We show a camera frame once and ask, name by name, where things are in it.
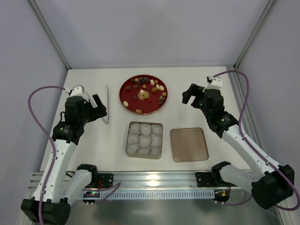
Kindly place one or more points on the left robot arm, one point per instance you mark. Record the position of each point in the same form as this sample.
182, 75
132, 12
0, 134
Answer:
51, 202

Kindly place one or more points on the gold square tin box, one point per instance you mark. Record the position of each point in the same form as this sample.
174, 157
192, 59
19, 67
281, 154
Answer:
144, 140

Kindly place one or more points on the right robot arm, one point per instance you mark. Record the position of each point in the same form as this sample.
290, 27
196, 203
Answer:
268, 182

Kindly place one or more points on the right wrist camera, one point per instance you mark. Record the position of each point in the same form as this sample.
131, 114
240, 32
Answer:
214, 83

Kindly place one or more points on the red round tray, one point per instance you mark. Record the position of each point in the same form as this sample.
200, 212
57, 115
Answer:
132, 86

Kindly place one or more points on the perforated cable duct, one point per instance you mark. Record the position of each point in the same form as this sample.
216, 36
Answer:
148, 194

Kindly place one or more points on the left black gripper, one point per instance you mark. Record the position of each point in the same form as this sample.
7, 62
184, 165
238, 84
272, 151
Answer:
94, 110

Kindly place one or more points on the aluminium rail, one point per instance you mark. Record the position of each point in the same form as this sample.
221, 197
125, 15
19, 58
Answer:
158, 179

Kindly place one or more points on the gold tin lid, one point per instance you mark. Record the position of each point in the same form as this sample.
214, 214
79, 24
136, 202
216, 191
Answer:
188, 145

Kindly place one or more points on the metal tongs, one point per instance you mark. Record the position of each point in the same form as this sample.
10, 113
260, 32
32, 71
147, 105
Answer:
106, 119

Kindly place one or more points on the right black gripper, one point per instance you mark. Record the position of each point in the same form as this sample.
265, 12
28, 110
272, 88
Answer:
195, 97

